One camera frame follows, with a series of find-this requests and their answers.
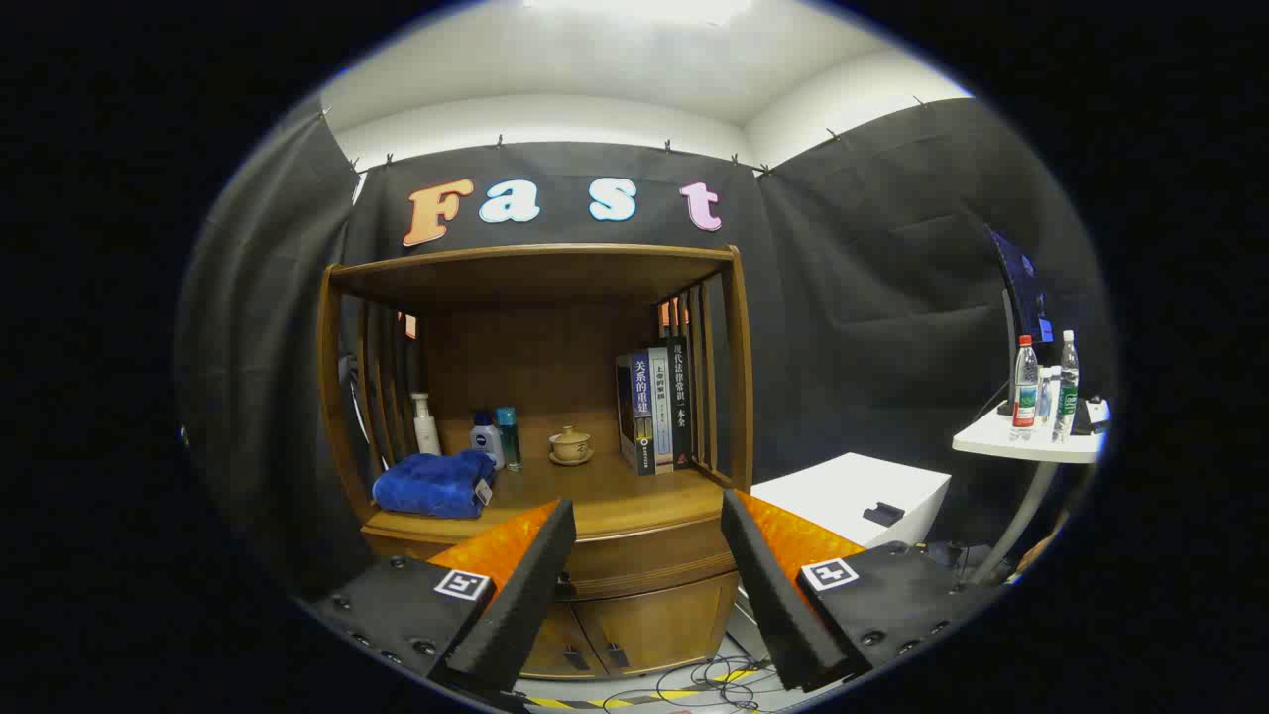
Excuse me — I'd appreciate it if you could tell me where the white round side table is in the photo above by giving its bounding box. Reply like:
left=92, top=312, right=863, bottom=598
left=952, top=397, right=1111, bottom=586

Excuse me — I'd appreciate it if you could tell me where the wooden cabinet door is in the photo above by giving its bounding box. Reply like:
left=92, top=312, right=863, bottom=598
left=520, top=600, right=596, bottom=680
left=575, top=570, right=740, bottom=675

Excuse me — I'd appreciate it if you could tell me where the wooden cabinet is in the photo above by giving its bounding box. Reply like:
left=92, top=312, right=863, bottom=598
left=315, top=243, right=756, bottom=682

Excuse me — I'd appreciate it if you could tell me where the light grey book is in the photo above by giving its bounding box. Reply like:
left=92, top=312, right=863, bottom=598
left=649, top=347, right=675, bottom=474

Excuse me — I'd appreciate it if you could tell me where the beige lidded teacup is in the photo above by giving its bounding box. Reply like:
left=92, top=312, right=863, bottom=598
left=549, top=425, right=596, bottom=467

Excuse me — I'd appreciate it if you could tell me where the blue folded towel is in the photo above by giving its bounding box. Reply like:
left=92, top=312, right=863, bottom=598
left=372, top=449, right=497, bottom=521

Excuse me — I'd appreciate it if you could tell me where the white pump bottle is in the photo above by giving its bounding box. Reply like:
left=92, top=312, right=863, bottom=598
left=411, top=392, right=442, bottom=457

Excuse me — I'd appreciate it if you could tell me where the dark blue book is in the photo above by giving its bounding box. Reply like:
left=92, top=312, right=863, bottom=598
left=616, top=349, right=657, bottom=477

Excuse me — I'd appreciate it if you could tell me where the black book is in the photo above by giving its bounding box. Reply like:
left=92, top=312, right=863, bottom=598
left=666, top=337, right=693, bottom=471

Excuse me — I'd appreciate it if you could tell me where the white low box cabinet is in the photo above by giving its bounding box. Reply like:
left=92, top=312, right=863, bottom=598
left=750, top=452, right=953, bottom=548

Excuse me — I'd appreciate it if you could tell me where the white bottle blue cap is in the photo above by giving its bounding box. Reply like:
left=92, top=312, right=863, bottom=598
left=470, top=410, right=505, bottom=469

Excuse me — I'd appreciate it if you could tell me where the wooden countertop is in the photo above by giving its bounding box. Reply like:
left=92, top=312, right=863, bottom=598
left=365, top=412, right=735, bottom=544

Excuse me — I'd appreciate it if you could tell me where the green label water bottle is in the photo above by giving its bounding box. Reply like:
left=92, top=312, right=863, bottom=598
left=1052, top=330, right=1080, bottom=444

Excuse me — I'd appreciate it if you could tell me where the wooden drawer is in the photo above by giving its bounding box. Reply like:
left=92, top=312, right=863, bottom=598
left=362, top=516, right=740, bottom=603

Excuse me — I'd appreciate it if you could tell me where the dark monitor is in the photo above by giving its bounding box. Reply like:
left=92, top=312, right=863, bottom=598
left=986, top=226, right=1054, bottom=417

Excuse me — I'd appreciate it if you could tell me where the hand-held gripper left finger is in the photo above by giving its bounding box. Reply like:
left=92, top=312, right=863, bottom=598
left=302, top=499, right=578, bottom=695

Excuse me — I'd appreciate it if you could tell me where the yellow black floor tape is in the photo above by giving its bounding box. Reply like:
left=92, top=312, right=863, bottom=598
left=525, top=669, right=759, bottom=711

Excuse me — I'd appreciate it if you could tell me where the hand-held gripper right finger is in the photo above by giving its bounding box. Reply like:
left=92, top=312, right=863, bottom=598
left=720, top=488, right=1004, bottom=693

